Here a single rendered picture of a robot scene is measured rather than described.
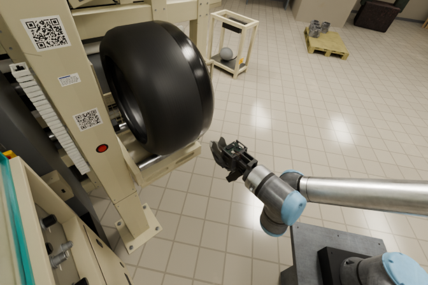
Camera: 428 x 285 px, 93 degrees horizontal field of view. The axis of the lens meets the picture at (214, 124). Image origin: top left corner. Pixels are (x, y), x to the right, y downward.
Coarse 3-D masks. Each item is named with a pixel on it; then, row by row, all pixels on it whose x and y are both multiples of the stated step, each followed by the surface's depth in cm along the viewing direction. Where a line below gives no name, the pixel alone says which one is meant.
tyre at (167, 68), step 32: (128, 32) 68; (160, 32) 72; (128, 64) 65; (160, 64) 66; (192, 64) 72; (128, 96) 110; (160, 96) 66; (192, 96) 72; (160, 128) 71; (192, 128) 79
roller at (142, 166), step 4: (196, 140) 110; (188, 144) 107; (180, 148) 104; (148, 156) 98; (152, 156) 97; (156, 156) 97; (160, 156) 98; (164, 156) 100; (144, 160) 95; (148, 160) 95; (152, 160) 96; (156, 160) 97; (160, 160) 99; (136, 164) 95; (140, 164) 94; (144, 164) 94; (148, 164) 95; (152, 164) 97; (140, 168) 93; (144, 168) 94
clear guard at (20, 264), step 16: (0, 160) 48; (0, 176) 44; (0, 192) 41; (0, 208) 38; (16, 208) 43; (0, 224) 36; (16, 224) 41; (0, 240) 34; (16, 240) 38; (0, 256) 32; (16, 256) 35; (0, 272) 30; (16, 272) 33
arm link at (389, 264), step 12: (396, 252) 76; (360, 264) 85; (372, 264) 79; (384, 264) 73; (396, 264) 72; (408, 264) 72; (360, 276) 82; (372, 276) 75; (384, 276) 72; (396, 276) 69; (408, 276) 69; (420, 276) 70
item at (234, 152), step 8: (232, 144) 69; (224, 152) 68; (232, 152) 66; (240, 152) 66; (224, 160) 70; (232, 160) 65; (240, 160) 67; (248, 160) 64; (256, 160) 64; (232, 168) 68; (240, 168) 67; (248, 168) 63
